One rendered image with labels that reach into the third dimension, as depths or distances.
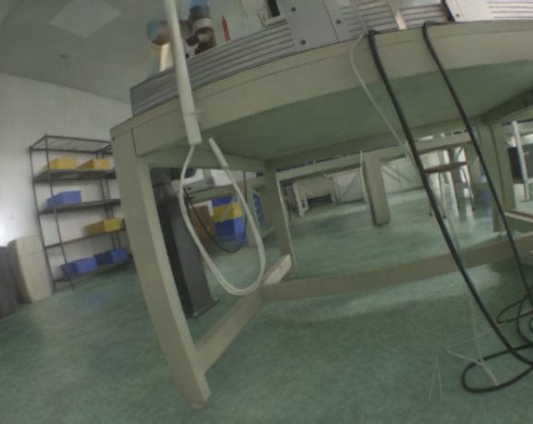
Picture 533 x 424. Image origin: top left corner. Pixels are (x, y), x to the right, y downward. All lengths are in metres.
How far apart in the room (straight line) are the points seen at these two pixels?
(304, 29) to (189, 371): 0.80
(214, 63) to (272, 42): 0.13
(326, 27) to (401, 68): 0.16
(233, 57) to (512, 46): 0.58
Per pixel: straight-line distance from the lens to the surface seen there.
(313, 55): 0.56
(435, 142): 3.15
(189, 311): 1.55
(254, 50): 0.64
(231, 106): 0.57
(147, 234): 0.67
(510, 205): 1.94
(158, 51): 1.24
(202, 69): 0.68
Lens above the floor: 0.50
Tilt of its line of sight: 2 degrees down
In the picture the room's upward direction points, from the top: 12 degrees counter-clockwise
